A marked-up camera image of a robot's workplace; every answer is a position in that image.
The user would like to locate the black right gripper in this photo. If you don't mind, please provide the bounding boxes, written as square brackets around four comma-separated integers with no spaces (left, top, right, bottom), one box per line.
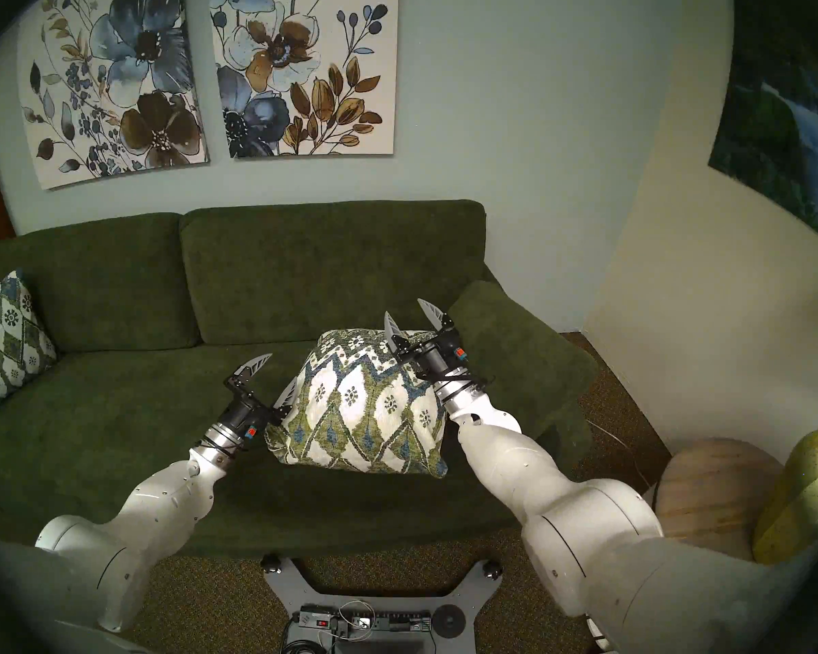
[383,298,471,384]

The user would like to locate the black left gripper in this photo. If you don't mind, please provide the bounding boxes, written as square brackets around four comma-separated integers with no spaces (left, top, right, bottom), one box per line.
[224,353,301,450]

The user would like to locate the green white patterned cushion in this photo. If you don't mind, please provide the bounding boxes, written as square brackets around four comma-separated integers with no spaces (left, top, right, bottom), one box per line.
[264,328,451,480]
[0,269,59,415]

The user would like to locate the wide green sofa back cushion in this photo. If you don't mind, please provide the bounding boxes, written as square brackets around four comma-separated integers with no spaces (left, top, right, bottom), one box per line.
[179,200,486,343]

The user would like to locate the narrow green sofa back cushion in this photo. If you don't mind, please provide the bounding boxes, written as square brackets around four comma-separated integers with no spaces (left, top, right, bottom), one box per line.
[0,213,202,352]

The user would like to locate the green sofa armrest bolster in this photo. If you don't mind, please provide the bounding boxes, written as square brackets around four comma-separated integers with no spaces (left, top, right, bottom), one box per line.
[446,280,601,449]

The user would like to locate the dark green fabric sofa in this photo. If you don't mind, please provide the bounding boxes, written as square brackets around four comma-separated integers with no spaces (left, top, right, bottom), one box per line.
[0,200,601,558]

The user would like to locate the black power strip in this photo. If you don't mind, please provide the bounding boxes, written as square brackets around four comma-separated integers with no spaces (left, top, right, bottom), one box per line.
[293,608,431,636]

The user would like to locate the floral canvas with brown leaves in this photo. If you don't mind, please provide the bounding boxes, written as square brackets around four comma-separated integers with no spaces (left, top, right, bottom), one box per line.
[208,0,400,160]

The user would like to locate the black round base disc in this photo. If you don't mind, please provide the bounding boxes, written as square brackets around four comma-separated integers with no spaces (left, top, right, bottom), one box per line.
[431,605,466,638]

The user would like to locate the floral canvas with dark flowers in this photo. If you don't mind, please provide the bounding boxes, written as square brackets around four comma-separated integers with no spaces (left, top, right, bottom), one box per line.
[17,0,210,191]

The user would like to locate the round wooden ball stool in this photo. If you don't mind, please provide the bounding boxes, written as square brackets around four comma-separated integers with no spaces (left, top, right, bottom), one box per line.
[654,438,785,561]

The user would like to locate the white slatted chair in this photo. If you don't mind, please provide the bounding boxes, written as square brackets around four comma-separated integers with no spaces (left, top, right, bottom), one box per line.
[583,615,618,654]

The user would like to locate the gold metallic vase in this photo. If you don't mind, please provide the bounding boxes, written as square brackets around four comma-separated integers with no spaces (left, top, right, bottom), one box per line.
[752,424,818,565]

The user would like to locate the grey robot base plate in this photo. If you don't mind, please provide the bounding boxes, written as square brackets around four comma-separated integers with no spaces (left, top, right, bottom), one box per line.
[260,554,504,654]

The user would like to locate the thin white cable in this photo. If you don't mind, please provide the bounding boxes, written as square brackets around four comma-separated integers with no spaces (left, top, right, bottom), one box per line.
[334,599,376,638]

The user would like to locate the waterfall landscape wall poster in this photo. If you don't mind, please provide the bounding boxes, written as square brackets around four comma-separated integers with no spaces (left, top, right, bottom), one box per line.
[708,0,818,258]

